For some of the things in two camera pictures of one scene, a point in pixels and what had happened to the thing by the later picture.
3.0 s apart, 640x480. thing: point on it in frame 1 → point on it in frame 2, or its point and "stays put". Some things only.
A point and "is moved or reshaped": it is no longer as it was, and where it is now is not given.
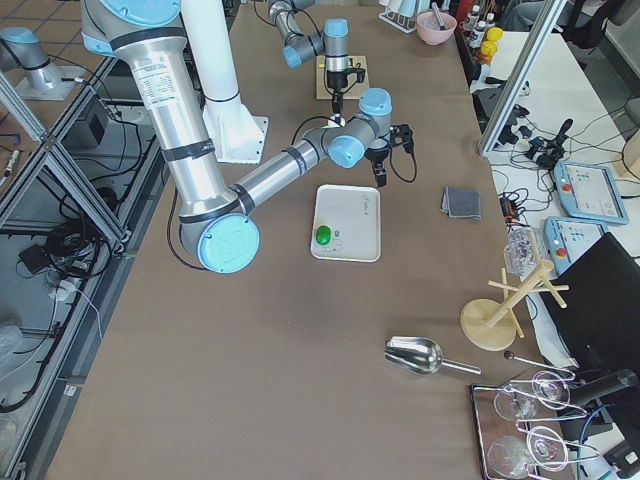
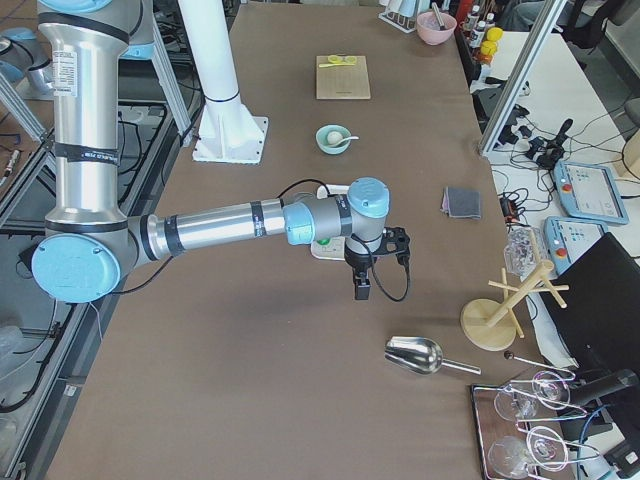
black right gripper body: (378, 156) → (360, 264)
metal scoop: (422, 355) stays put
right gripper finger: (381, 176) → (362, 292)
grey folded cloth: (461, 203) stays put
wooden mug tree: (491, 324) stays put
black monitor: (596, 302) stays put
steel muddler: (438, 16) stays put
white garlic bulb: (333, 124) is moved or reshaped
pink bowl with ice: (429, 28) stays put
